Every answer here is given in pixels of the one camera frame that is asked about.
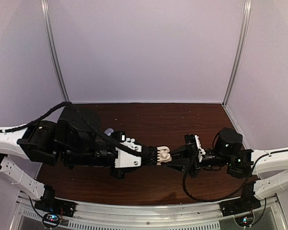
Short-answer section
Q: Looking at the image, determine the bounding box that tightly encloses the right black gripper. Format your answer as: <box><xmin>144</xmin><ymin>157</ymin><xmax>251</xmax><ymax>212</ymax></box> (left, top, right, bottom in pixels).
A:
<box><xmin>161</xmin><ymin>144</ymin><xmax>231</xmax><ymax>179</ymax></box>

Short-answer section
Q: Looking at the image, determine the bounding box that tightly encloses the white earbud charging case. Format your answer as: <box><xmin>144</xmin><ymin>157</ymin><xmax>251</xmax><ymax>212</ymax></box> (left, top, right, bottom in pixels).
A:
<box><xmin>157</xmin><ymin>146</ymin><xmax>172</xmax><ymax>165</ymax></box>

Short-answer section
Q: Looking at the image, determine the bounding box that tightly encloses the purple earbud charging case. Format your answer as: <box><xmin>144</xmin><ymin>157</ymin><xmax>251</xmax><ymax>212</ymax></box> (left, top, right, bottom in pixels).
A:
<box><xmin>104</xmin><ymin>128</ymin><xmax>114</xmax><ymax>136</ymax></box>

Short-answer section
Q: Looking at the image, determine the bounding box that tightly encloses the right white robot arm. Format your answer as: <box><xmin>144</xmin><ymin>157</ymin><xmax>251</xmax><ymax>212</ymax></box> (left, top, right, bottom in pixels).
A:
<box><xmin>157</xmin><ymin>127</ymin><xmax>288</xmax><ymax>212</ymax></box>

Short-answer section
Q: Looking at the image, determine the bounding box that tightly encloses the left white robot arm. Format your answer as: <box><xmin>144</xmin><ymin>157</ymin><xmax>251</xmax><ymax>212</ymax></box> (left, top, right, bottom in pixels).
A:
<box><xmin>0</xmin><ymin>104</ymin><xmax>147</xmax><ymax>213</ymax></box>

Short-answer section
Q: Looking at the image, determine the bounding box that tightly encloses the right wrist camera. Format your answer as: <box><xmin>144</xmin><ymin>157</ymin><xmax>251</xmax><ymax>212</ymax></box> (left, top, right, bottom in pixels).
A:
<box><xmin>184</xmin><ymin>134</ymin><xmax>206</xmax><ymax>163</ymax></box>

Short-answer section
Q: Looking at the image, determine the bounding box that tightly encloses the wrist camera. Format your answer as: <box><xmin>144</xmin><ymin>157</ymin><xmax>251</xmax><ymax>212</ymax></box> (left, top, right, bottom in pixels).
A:
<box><xmin>111</xmin><ymin>130</ymin><xmax>159</xmax><ymax>168</ymax></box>
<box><xmin>184</xmin><ymin>134</ymin><xmax>206</xmax><ymax>163</ymax></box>

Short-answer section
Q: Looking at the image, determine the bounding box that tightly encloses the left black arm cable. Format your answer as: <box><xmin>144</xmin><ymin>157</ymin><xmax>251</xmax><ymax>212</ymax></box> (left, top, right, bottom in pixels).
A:
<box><xmin>0</xmin><ymin>102</ymin><xmax>144</xmax><ymax>158</ymax></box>

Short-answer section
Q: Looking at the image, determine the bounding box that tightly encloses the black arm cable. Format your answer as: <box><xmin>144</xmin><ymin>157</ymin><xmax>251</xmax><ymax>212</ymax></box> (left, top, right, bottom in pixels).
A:
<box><xmin>0</xmin><ymin>102</ymin><xmax>144</xmax><ymax>158</ymax></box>
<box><xmin>181</xmin><ymin>143</ymin><xmax>274</xmax><ymax>202</ymax></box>

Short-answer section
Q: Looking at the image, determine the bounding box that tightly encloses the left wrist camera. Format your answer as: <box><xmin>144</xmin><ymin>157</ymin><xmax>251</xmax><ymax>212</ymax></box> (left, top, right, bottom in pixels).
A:
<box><xmin>111</xmin><ymin>130</ymin><xmax>159</xmax><ymax>168</ymax></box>

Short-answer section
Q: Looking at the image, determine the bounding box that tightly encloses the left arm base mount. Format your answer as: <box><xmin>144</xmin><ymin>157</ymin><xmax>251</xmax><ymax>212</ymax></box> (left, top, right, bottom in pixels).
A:
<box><xmin>34</xmin><ymin>185</ymin><xmax>76</xmax><ymax>218</ymax></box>

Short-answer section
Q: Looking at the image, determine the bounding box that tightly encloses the front aluminium rail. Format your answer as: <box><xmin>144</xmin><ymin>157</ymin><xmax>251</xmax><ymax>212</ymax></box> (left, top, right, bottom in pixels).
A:
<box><xmin>7</xmin><ymin>192</ymin><xmax>288</xmax><ymax>230</ymax></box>

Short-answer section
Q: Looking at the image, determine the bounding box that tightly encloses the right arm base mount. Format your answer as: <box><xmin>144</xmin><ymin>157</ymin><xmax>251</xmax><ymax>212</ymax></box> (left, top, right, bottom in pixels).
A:
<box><xmin>219</xmin><ymin>181</ymin><xmax>261</xmax><ymax>217</ymax></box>

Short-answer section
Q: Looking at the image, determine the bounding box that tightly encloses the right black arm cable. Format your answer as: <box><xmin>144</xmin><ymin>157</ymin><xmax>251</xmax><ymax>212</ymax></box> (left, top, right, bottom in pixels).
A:
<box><xmin>181</xmin><ymin>143</ymin><xmax>274</xmax><ymax>202</ymax></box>

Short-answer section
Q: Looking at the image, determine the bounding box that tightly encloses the left aluminium frame post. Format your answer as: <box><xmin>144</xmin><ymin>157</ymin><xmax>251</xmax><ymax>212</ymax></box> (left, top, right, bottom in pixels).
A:
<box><xmin>40</xmin><ymin>0</ymin><xmax>70</xmax><ymax>102</ymax></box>

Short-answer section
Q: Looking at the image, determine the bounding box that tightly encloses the aluminium frame post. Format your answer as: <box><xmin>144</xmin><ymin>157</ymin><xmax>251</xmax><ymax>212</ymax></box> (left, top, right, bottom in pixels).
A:
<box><xmin>40</xmin><ymin>0</ymin><xmax>70</xmax><ymax>102</ymax></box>
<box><xmin>222</xmin><ymin>0</ymin><xmax>252</xmax><ymax>107</ymax></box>

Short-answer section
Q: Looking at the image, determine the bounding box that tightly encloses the right aluminium frame post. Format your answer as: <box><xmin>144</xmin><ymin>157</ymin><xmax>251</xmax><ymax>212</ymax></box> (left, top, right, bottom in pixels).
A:
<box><xmin>222</xmin><ymin>0</ymin><xmax>252</xmax><ymax>107</ymax></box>

